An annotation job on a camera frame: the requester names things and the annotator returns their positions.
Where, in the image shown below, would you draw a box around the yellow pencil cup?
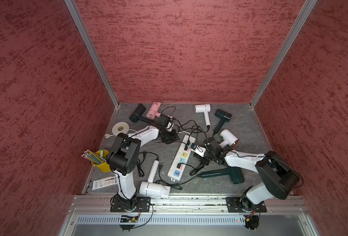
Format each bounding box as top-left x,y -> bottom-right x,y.
81,149 -> 111,173

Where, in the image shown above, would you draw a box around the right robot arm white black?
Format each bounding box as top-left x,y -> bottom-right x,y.
200,138 -> 303,212

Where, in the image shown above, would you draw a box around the dark green hair dryer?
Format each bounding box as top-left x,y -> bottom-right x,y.
199,167 -> 245,184
213,109 -> 232,135

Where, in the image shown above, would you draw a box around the white blue box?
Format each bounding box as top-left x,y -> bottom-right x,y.
92,176 -> 117,190

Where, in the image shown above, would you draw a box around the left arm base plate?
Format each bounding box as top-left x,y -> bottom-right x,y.
110,195 -> 151,212

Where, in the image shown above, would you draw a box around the dark green hair dryer front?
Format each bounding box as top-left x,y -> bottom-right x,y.
199,167 -> 245,184

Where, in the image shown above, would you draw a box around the black hair dryer back left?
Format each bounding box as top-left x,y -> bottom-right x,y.
129,103 -> 156,124

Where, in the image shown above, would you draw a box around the large white hair dryer front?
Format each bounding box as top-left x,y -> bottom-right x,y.
139,159 -> 171,199

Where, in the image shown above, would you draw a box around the white power strip cable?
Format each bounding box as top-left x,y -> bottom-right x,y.
104,128 -> 138,139

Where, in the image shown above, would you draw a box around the pink hair dryer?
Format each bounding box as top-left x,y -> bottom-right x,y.
146,102 -> 161,120

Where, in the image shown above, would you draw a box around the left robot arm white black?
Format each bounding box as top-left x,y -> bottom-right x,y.
106,114 -> 173,208

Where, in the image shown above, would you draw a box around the white power strip coloured sockets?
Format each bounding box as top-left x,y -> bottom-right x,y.
167,135 -> 196,182

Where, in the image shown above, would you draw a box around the white tape roll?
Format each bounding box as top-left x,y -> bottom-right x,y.
112,122 -> 130,136

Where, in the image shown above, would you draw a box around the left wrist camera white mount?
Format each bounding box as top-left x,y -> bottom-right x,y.
166,118 -> 174,132

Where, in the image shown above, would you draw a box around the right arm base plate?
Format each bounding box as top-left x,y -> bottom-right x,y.
225,197 -> 267,213

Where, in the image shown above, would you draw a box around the dark green hair dryer back right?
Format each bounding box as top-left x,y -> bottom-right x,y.
213,109 -> 232,135

